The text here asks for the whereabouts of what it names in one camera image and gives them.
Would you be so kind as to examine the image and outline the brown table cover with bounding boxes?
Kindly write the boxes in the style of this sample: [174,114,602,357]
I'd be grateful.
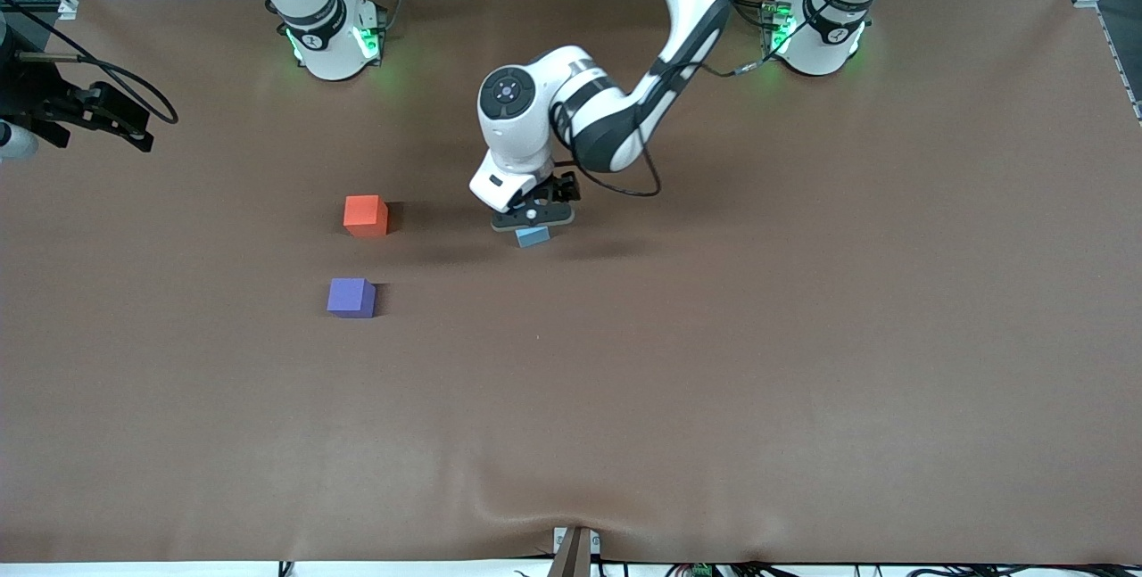
[0,0,1142,565]

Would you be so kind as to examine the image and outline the orange foam block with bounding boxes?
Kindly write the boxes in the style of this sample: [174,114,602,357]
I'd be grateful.
[343,194,390,238]

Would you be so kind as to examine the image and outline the brown camera mount post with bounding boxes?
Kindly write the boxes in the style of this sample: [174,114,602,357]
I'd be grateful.
[551,525,601,577]

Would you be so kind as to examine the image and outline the black left camera cable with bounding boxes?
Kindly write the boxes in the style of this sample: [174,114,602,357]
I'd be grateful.
[549,60,773,198]

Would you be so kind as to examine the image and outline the purple foam block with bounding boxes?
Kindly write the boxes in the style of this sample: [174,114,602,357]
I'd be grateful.
[327,277,377,319]

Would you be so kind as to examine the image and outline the black camera cable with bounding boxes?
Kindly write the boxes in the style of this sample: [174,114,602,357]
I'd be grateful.
[0,0,179,126]
[549,60,773,198]

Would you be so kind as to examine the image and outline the black right camera cable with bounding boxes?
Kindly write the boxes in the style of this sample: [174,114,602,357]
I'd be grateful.
[0,0,179,126]

